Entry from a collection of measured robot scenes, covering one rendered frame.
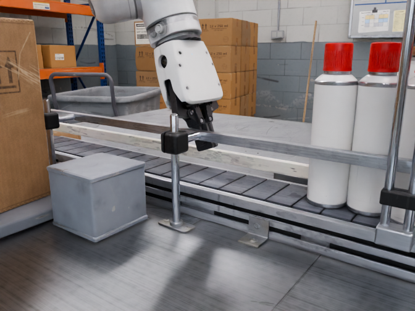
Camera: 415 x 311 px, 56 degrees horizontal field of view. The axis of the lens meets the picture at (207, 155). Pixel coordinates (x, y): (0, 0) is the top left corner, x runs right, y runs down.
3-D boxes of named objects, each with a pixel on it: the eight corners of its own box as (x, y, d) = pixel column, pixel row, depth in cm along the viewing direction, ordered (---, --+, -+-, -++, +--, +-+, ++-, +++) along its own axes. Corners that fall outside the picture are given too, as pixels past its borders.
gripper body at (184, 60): (171, 26, 55) (193, 102, 55) (212, 29, 63) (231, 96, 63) (136, 45, 60) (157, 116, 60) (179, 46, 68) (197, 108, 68)
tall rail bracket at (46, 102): (85, 179, 77) (78, 95, 73) (52, 189, 71) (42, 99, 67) (75, 176, 79) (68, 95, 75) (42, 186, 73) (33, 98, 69)
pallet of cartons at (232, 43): (259, 146, 461) (264, 23, 425) (234, 163, 388) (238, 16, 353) (171, 137, 509) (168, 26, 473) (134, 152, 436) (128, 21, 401)
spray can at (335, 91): (351, 199, 53) (367, 42, 48) (340, 212, 49) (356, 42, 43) (314, 192, 56) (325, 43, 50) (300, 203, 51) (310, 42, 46)
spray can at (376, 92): (391, 206, 51) (412, 42, 45) (387, 220, 46) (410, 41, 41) (349, 199, 53) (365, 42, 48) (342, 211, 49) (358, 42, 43)
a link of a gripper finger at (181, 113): (165, 103, 56) (190, 124, 59) (176, 63, 59) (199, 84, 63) (159, 105, 56) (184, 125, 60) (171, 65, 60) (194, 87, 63)
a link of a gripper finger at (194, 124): (191, 108, 58) (203, 150, 59) (203, 105, 61) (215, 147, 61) (175, 113, 60) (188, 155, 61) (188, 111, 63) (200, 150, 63)
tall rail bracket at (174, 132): (208, 215, 60) (208, 108, 56) (177, 232, 54) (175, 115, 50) (191, 210, 62) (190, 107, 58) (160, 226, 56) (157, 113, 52)
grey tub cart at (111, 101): (104, 173, 358) (97, 66, 334) (170, 177, 347) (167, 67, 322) (49, 210, 274) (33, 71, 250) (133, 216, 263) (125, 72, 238)
